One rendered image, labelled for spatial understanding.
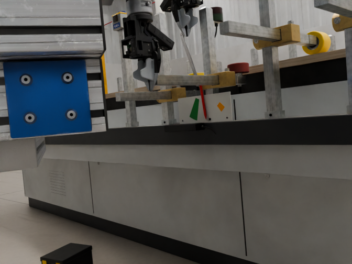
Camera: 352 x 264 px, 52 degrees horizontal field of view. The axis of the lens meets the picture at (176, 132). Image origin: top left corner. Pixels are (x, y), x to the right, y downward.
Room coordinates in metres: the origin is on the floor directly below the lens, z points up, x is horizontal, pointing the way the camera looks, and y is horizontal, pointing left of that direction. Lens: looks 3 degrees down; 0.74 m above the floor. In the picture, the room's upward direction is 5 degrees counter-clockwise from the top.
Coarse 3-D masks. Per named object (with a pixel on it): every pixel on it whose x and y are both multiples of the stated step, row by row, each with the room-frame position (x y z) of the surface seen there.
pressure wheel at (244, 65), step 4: (228, 64) 1.35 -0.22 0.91; (232, 64) 1.33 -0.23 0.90; (236, 64) 1.32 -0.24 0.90; (240, 64) 1.32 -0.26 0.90; (244, 64) 1.32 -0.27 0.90; (248, 64) 1.34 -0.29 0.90; (232, 68) 1.33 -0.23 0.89; (236, 68) 1.32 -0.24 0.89; (240, 68) 1.32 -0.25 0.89; (244, 68) 1.32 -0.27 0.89; (248, 68) 1.34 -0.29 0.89; (236, 72) 1.32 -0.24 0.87; (240, 72) 1.33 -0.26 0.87; (244, 72) 1.36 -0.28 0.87; (240, 88) 1.35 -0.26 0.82; (240, 92) 1.35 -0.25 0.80
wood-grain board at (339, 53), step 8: (344, 48) 1.14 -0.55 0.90; (304, 56) 1.24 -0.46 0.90; (312, 56) 1.22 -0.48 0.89; (320, 56) 1.20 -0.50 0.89; (328, 56) 1.18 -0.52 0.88; (336, 56) 1.16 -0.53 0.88; (344, 56) 1.15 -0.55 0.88; (280, 64) 1.31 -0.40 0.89; (288, 64) 1.29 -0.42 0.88; (296, 64) 1.27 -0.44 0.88; (248, 72) 1.42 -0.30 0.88; (256, 72) 1.39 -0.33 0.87; (136, 88) 1.95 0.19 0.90; (144, 88) 1.90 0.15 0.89; (112, 96) 2.13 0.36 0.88
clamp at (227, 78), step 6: (222, 72) 1.24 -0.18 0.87; (228, 72) 1.24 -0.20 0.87; (234, 72) 1.26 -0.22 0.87; (222, 78) 1.24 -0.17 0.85; (228, 78) 1.24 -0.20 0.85; (234, 78) 1.26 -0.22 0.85; (216, 84) 1.26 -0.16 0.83; (222, 84) 1.24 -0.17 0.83; (228, 84) 1.23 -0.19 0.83; (234, 84) 1.26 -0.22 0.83
